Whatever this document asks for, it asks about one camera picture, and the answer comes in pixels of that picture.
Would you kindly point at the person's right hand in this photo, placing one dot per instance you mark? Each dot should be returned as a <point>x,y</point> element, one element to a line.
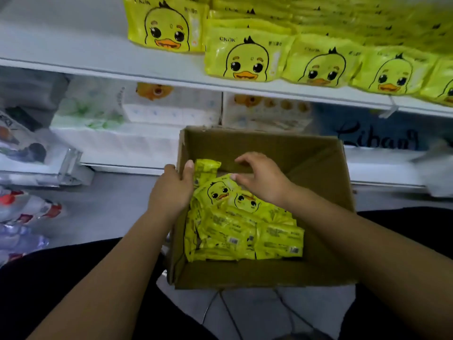
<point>269,180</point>

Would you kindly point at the person's left hand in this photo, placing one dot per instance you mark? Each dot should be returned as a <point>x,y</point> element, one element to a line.
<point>170,194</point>

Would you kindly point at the brown cardboard box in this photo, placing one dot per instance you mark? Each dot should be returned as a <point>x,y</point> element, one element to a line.
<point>318,159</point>

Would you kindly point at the white metal shelf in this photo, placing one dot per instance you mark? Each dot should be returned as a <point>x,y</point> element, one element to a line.
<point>71,39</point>

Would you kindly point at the person's right forearm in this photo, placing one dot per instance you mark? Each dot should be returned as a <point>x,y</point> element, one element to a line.
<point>382,258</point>

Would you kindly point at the person's left forearm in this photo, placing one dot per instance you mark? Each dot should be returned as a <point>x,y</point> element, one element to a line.
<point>106,286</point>

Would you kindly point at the white duck tissue pack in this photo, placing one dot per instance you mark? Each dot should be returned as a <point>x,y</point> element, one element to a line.
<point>184,106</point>
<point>269,116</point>

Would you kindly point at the white pegboard shelf unit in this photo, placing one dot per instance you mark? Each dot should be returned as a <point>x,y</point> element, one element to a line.
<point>71,170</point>

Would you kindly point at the person's black trousers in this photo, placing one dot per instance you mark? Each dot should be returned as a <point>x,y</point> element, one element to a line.
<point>42,294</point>

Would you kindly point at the green white tissue pack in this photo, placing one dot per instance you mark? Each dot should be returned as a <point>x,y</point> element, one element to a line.
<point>85,109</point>

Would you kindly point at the pack of red-capped bottles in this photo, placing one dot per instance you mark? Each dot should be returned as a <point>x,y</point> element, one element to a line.
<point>25,212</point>

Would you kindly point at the MIQI boxes with fruit print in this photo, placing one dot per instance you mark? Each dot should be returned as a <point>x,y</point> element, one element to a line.
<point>28,145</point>

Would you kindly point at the blue white roll pack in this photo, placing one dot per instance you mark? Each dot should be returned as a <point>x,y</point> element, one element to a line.
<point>435,170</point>

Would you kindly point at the metal frame stool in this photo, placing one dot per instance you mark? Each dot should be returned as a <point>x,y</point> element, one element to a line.
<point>226,315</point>

